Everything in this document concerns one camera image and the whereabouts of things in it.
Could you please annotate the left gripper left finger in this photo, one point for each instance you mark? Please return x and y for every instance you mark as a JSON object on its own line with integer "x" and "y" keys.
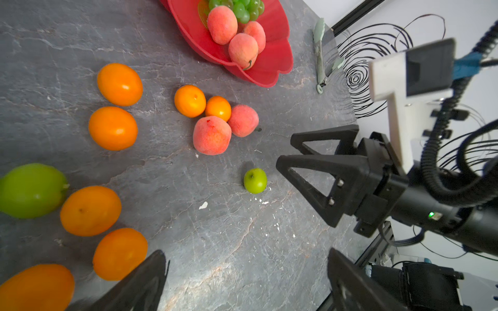
{"x": 141, "y": 289}

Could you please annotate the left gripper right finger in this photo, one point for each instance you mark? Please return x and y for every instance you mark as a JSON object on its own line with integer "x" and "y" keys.
{"x": 352, "y": 289}

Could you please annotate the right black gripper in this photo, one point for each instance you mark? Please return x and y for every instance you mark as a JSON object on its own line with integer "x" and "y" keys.
{"x": 376, "y": 165}

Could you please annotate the red flower-shaped bowl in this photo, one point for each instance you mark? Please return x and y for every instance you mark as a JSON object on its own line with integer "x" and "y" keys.
{"x": 276, "y": 59}

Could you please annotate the lone pink peach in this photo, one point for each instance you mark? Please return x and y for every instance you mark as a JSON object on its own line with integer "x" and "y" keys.
{"x": 255, "y": 30}

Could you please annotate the green grape bunch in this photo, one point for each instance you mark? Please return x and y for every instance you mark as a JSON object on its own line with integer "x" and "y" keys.
{"x": 244, "y": 10}

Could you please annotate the pink peach bottom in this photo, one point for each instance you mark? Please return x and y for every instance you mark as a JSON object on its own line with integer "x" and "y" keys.
{"x": 222, "y": 24}

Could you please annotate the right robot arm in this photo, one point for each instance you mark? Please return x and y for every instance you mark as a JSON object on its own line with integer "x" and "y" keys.
{"x": 474, "y": 227}

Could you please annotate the orange lower right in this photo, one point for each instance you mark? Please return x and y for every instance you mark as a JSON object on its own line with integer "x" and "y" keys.
{"x": 119, "y": 253}

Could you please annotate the orange centre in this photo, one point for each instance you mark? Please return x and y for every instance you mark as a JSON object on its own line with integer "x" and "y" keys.
{"x": 90, "y": 211}

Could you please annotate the orange lower left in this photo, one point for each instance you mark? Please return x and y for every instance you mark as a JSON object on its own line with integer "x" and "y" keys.
{"x": 41, "y": 287}

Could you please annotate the green pear right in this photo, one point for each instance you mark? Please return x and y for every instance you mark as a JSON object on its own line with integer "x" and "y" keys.
{"x": 255, "y": 180}

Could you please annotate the green pear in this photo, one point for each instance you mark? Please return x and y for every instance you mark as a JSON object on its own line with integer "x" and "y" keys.
{"x": 33, "y": 190}
{"x": 255, "y": 180}

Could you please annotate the pink peach top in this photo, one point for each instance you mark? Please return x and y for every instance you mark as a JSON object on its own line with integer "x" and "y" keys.
{"x": 243, "y": 121}

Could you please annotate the metal tongs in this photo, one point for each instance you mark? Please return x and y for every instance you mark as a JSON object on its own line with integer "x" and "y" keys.
{"x": 326, "y": 52}

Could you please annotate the orange top right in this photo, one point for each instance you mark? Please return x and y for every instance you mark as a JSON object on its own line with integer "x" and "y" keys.
{"x": 219, "y": 107}

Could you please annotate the green pear middle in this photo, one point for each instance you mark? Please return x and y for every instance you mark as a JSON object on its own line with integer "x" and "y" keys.
{"x": 33, "y": 190}

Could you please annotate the orange middle left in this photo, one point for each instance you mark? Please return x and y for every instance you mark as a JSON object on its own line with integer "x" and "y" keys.
{"x": 113, "y": 128}

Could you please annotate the orange near peaches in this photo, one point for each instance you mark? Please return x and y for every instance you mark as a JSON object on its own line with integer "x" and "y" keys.
{"x": 190, "y": 101}

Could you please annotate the orange top left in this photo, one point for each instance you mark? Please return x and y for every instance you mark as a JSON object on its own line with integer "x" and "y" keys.
{"x": 120, "y": 84}

